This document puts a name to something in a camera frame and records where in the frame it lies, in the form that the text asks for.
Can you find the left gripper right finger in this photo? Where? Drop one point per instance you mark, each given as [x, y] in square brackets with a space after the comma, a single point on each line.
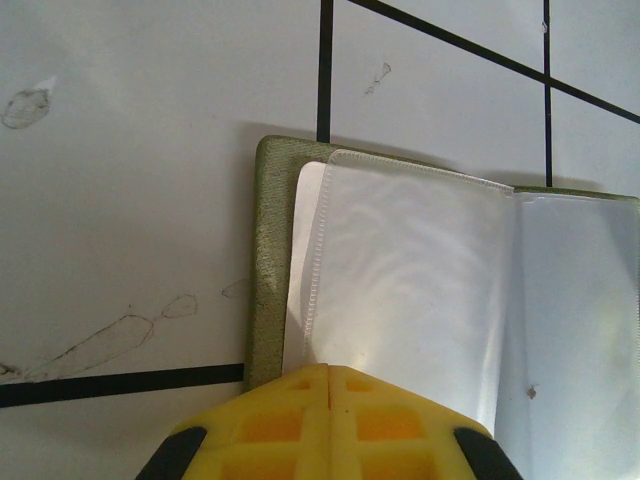
[390, 440]

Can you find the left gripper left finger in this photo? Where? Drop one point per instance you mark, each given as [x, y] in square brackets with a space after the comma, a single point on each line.
[270, 440]

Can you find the clear plastic container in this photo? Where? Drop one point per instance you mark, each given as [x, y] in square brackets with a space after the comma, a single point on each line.
[425, 260]

